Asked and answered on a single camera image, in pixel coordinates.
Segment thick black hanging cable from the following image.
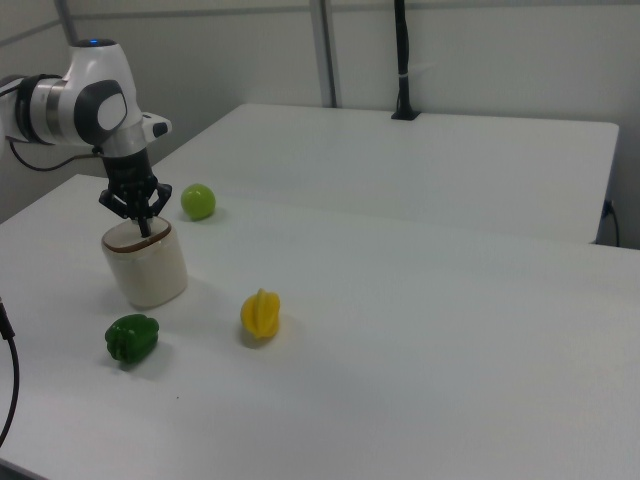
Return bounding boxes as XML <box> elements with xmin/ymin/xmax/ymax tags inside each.
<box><xmin>0</xmin><ymin>294</ymin><xmax>22</xmax><ymax>447</ymax></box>

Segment cream hinged bin lid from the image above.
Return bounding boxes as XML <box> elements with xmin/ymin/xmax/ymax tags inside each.
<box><xmin>101</xmin><ymin>217</ymin><xmax>174</xmax><ymax>254</ymax></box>

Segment cream plastic garbage bin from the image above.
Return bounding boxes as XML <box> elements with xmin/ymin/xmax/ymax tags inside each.
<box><xmin>101</xmin><ymin>237</ymin><xmax>189</xmax><ymax>309</ymax></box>

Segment black cable beside table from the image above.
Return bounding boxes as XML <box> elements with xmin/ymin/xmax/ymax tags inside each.
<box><xmin>602</xmin><ymin>198</ymin><xmax>622</xmax><ymax>247</ymax></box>

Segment yellow toy starfruit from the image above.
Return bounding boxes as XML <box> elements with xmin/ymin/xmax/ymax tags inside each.
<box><xmin>240</xmin><ymin>287</ymin><xmax>282</xmax><ymax>341</ymax></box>

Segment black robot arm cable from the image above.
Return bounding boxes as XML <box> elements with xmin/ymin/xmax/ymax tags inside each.
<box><xmin>8</xmin><ymin>141</ymin><xmax>103</xmax><ymax>173</ymax></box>

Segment dark green toy bell pepper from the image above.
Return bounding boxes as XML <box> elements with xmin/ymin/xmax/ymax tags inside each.
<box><xmin>104</xmin><ymin>313</ymin><xmax>161</xmax><ymax>366</ymax></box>

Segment grey wall partition post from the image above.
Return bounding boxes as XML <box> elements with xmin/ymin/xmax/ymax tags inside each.
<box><xmin>308</xmin><ymin>0</ymin><xmax>344</xmax><ymax>109</ymax></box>

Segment light green toy apple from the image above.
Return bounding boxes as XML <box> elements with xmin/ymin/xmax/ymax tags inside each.
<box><xmin>180</xmin><ymin>183</ymin><xmax>218</xmax><ymax>222</ymax></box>

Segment black pole with cable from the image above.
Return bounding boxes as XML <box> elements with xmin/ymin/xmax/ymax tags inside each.
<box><xmin>392</xmin><ymin>0</ymin><xmax>414</xmax><ymax>114</ymax></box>

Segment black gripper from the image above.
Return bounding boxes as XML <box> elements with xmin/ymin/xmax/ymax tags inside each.
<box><xmin>97</xmin><ymin>147</ymin><xmax>174</xmax><ymax>239</ymax></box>

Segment slanted grey metal post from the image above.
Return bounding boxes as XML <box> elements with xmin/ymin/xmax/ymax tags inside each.
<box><xmin>53</xmin><ymin>0</ymin><xmax>81</xmax><ymax>49</ymax></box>

